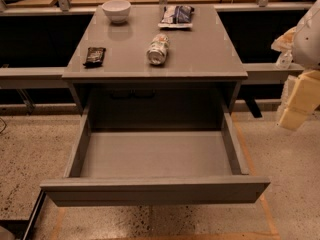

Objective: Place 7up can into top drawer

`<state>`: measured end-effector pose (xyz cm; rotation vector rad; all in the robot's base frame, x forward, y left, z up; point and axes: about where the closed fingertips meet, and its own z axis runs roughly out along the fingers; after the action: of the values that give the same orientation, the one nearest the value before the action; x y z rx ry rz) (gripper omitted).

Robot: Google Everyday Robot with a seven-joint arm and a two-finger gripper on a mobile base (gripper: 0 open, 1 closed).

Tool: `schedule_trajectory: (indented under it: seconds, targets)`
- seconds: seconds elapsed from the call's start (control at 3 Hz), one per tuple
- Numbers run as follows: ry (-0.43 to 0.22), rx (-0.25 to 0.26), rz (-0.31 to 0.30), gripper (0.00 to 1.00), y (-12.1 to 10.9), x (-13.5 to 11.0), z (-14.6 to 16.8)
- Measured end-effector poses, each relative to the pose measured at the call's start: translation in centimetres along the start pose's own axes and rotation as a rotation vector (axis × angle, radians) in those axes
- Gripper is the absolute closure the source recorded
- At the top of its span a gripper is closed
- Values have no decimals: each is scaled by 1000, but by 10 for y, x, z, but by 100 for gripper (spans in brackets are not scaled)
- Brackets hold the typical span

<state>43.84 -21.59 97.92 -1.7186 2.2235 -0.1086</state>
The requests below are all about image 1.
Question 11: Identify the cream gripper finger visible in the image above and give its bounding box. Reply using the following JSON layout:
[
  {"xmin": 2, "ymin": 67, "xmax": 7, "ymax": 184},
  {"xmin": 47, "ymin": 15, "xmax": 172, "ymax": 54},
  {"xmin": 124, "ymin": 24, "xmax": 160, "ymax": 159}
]
[
  {"xmin": 277, "ymin": 75, "xmax": 297, "ymax": 120},
  {"xmin": 278, "ymin": 70, "xmax": 320, "ymax": 130}
]

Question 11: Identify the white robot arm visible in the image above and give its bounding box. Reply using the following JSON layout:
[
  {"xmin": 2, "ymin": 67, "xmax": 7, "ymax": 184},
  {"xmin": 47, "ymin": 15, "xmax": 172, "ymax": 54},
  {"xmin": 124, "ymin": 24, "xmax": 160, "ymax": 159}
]
[{"xmin": 271, "ymin": 0, "xmax": 320, "ymax": 130}]

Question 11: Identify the open grey top drawer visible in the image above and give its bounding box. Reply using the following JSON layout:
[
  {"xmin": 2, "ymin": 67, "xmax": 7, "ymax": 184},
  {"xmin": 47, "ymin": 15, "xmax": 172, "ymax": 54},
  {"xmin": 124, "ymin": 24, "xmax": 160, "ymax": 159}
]
[{"xmin": 41, "ymin": 113, "xmax": 270, "ymax": 206}]

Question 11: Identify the clear sanitizer bottle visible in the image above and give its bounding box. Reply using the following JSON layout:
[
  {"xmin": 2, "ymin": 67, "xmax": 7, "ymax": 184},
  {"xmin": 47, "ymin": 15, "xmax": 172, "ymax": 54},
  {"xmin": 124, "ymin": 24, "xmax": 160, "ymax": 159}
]
[{"xmin": 275, "ymin": 50, "xmax": 293, "ymax": 70}]

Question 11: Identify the blue white snack bag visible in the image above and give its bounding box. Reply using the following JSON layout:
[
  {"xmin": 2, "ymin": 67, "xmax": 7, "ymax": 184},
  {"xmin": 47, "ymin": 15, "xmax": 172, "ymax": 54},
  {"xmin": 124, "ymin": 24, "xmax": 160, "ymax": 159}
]
[{"xmin": 158, "ymin": 5, "xmax": 194, "ymax": 29}]

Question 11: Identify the grey cabinet desk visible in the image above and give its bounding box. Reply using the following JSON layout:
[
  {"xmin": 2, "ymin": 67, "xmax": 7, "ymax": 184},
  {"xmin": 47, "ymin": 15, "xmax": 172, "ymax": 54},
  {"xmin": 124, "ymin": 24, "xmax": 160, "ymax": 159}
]
[{"xmin": 63, "ymin": 5, "xmax": 247, "ymax": 131}]

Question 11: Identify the white ceramic bowl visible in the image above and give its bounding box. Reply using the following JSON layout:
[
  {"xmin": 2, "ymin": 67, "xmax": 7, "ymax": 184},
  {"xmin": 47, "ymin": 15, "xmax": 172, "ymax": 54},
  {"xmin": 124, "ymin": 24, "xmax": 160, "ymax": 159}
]
[{"xmin": 102, "ymin": 0, "xmax": 131, "ymax": 23}]

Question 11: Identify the dark brown snack packet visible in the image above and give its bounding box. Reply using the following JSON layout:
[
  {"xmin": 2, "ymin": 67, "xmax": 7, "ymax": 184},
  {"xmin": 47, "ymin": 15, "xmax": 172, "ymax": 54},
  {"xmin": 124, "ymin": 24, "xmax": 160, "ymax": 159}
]
[{"xmin": 83, "ymin": 47, "xmax": 106, "ymax": 68}]

